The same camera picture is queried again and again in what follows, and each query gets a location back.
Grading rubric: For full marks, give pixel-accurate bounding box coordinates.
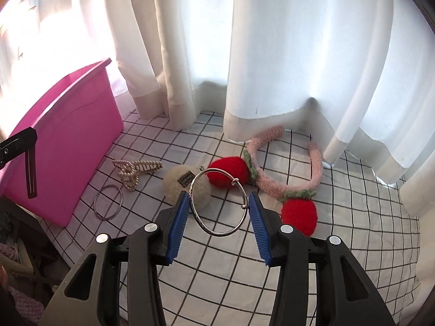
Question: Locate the white black grid cloth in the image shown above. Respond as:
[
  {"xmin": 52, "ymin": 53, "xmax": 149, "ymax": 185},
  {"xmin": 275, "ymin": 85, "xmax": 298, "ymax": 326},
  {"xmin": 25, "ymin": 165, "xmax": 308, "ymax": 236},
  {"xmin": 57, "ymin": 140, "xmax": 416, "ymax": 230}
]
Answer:
[{"xmin": 46, "ymin": 112, "xmax": 420, "ymax": 325}]

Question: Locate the pearl hair claw clip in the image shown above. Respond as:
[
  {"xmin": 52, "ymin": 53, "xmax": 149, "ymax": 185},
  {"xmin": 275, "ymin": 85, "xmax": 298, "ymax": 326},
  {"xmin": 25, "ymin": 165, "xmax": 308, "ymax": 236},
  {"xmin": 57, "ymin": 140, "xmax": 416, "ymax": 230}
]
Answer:
[{"xmin": 112, "ymin": 160, "xmax": 163, "ymax": 191}]

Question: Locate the white curtain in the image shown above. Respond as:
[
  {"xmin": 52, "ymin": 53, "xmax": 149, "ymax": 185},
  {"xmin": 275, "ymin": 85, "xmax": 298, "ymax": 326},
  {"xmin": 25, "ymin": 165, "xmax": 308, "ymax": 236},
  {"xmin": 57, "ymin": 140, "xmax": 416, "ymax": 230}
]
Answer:
[{"xmin": 1, "ymin": 0, "xmax": 434, "ymax": 217}]

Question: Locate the small silver ring bracelet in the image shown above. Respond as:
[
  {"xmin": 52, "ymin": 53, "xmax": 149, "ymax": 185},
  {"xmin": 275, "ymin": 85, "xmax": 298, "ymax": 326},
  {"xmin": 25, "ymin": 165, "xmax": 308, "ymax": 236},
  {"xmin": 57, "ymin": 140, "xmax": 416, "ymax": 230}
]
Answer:
[{"xmin": 188, "ymin": 167, "xmax": 250, "ymax": 237}]

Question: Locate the pink strawberry headband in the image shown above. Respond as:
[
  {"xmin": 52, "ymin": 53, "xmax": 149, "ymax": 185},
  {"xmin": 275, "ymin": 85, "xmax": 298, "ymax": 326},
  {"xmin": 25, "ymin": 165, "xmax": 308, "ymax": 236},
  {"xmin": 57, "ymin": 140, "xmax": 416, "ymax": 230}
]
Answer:
[{"xmin": 206, "ymin": 126, "xmax": 323, "ymax": 236}]

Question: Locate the large silver bangle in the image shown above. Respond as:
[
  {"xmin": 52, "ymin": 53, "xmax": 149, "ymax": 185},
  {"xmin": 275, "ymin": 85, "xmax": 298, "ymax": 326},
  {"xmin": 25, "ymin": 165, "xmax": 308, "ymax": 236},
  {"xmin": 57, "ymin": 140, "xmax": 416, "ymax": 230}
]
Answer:
[{"xmin": 92, "ymin": 184, "xmax": 124, "ymax": 221}]

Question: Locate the pink plastic tub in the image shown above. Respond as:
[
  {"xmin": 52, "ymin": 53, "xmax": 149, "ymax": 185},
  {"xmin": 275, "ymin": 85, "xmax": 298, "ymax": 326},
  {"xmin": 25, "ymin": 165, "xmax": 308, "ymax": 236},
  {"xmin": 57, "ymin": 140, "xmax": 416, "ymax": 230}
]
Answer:
[{"xmin": 1, "ymin": 59, "xmax": 123, "ymax": 227}]

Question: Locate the beige fluffy pompom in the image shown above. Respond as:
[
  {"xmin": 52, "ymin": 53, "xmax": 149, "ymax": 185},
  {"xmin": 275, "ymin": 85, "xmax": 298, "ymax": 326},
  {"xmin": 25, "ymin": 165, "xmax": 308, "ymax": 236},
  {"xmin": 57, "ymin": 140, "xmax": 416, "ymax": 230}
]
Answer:
[{"xmin": 163, "ymin": 165, "xmax": 212, "ymax": 211}]

